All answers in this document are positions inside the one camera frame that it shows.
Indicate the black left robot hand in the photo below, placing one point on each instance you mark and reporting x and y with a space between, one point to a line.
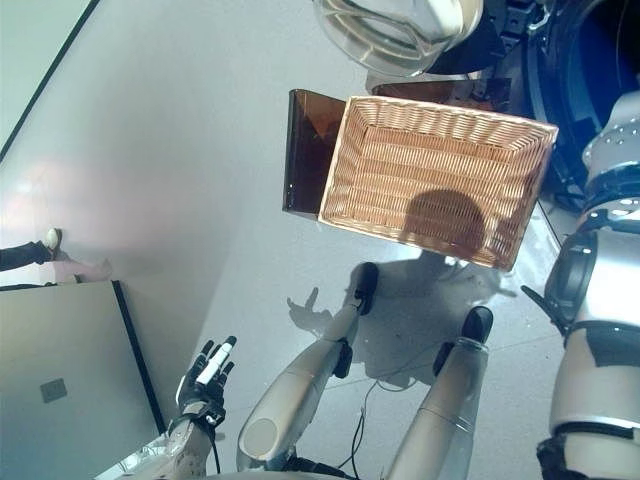
200 390

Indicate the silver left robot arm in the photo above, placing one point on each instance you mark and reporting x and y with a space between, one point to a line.
185 450

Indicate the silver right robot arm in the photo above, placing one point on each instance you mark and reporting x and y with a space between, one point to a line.
595 300

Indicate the grey front-load washing machine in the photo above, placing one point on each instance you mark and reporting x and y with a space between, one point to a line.
575 50

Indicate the grey panel with black edge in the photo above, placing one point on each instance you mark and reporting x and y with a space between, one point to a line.
60 360

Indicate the person leg with shoe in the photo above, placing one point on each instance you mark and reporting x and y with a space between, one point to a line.
25 252

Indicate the silver right robot leg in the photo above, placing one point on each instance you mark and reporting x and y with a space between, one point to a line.
445 410

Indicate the brown acrylic stand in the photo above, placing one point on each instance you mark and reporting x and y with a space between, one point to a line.
305 150

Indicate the wicker laundry basket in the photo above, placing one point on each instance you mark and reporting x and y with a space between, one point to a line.
425 165

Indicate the round glass washer door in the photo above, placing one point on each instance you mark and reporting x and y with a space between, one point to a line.
390 35

